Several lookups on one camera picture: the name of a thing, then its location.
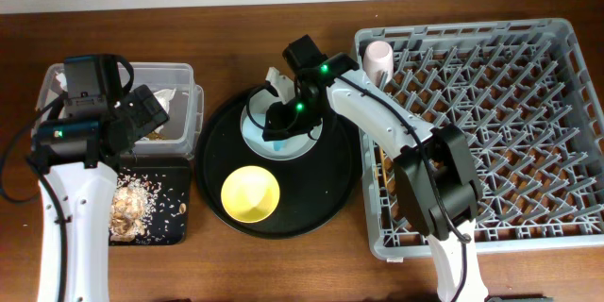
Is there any grey plate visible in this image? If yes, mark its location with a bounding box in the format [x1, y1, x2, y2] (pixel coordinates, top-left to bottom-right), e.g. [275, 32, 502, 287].
[241, 89, 323, 160]

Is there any white paper napkin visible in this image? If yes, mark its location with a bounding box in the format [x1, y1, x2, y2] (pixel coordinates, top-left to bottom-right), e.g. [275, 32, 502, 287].
[154, 89, 176, 139]

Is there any wooden chopstick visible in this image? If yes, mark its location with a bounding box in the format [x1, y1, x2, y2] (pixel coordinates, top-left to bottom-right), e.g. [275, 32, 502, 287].
[377, 147, 393, 191]

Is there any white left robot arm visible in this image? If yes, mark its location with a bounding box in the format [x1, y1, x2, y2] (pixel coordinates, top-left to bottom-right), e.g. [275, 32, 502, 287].
[26, 85, 169, 301]

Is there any pink cup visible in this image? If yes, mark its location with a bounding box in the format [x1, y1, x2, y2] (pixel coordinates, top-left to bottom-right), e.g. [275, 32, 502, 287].
[362, 41, 394, 88]

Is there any clear plastic waste bin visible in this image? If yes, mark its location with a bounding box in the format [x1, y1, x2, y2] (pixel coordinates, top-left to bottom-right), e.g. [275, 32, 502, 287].
[32, 55, 203, 166]

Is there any round black serving tray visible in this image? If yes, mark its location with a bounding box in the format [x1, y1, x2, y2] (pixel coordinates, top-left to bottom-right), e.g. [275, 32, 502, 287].
[194, 91, 361, 240]

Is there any yellow bowl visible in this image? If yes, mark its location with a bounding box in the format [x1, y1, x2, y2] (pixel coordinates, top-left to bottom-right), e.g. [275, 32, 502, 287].
[221, 165, 280, 224]

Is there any food scraps pile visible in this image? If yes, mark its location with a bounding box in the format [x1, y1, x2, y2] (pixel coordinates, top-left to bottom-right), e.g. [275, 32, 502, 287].
[109, 175, 188, 245]

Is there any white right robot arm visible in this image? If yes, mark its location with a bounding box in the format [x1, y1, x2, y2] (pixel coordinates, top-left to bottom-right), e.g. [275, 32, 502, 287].
[246, 53, 488, 301]

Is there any grey dishwasher rack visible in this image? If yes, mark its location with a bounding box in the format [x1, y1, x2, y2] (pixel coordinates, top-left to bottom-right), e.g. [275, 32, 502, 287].
[353, 19, 603, 253]

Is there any black rectangular food tray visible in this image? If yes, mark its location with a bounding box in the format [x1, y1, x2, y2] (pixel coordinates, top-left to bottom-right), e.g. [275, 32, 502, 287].
[109, 157, 192, 246]

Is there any light blue cup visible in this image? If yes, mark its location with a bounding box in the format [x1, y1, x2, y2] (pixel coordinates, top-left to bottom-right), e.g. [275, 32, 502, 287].
[272, 140, 288, 152]

